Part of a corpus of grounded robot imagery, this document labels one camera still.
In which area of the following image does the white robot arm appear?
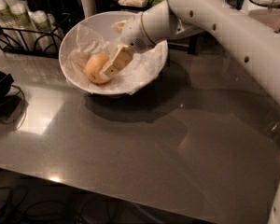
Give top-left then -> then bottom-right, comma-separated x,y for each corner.
121,0 -> 280,224

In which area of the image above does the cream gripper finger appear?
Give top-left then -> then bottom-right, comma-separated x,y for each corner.
99,45 -> 134,80
111,21 -> 126,34

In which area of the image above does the plastic cup stack right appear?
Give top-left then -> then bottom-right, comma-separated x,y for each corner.
30,10 -> 52,32

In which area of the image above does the plastic cup stack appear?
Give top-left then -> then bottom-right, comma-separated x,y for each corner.
30,10 -> 52,32
0,0 -> 14,28
10,3 -> 31,29

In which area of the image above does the black wire cup rack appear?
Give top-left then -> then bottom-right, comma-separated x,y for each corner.
0,13 -> 70,58

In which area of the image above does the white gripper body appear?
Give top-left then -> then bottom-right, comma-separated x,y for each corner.
120,12 -> 156,53

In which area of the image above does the white bowl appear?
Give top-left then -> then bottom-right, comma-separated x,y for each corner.
58,10 -> 169,96

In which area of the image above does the plastic cup stack middle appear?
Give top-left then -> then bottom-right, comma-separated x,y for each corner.
10,3 -> 31,29

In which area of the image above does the white paper liner in bowl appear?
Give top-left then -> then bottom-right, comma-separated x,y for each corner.
65,23 -> 166,95

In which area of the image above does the white tall cup stack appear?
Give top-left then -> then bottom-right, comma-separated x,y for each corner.
76,0 -> 97,19

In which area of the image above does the orange fruit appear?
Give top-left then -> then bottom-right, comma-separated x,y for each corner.
85,54 -> 109,84

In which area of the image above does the black object with cable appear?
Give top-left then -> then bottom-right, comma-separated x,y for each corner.
0,71 -> 26,124

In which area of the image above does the white appliance with jar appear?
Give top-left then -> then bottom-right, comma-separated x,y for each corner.
241,0 -> 280,31

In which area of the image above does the plastic cup stack left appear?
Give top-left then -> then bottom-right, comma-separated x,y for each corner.
0,0 -> 14,28

